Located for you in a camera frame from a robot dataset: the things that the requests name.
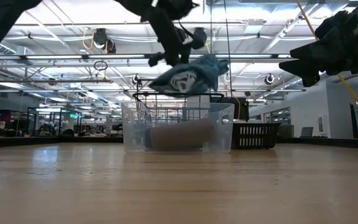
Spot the small black plastic basket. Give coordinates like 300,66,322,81
231,123,281,149

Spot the blue patterned cloth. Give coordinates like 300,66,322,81
149,54,230,96

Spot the tan bandage roll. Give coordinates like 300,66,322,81
149,118,216,152

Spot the black wire basket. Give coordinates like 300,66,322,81
132,79,225,128

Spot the black bandage roll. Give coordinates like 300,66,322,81
144,127,154,149

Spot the clear plastic bin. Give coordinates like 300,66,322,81
121,101,235,153

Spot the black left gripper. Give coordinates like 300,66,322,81
113,0,208,67

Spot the gray laptop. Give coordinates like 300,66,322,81
300,126,314,138

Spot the yellow hanging cable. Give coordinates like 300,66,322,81
295,0,358,127

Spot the long ceiling light strip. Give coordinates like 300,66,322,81
0,54,291,62

